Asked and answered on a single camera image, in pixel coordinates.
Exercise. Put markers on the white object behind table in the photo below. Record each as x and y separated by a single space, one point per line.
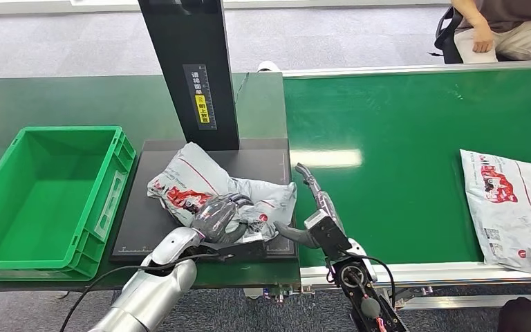
269 66

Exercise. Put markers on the white red-print mailer bag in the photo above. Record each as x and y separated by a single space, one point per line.
513 220
192 176

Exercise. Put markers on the black office chair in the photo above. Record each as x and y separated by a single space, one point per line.
446 36

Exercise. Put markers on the green conveyor belt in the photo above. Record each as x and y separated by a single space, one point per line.
384 206

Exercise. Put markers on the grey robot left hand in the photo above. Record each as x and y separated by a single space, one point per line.
217 217

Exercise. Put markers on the person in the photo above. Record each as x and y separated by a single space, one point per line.
517 32

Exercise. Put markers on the green plastic crate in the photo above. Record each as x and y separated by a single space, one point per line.
41 215

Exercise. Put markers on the aluminium conveyor frame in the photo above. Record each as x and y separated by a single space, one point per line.
430 272

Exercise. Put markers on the flat white red-print mailer bag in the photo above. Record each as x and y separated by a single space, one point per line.
513 220

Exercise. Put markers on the black silver robot right arm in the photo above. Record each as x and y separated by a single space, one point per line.
357 279

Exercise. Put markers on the black yellow scanner label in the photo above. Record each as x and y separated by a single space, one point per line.
200 97

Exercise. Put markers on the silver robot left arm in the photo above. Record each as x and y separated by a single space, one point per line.
155 284

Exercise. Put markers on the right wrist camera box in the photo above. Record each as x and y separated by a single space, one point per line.
329 233

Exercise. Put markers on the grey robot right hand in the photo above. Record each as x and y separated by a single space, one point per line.
297 233

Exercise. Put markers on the person's hand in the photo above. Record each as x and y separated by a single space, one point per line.
482 41

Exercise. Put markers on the black inbound scanner machine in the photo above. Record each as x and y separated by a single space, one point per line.
201 91

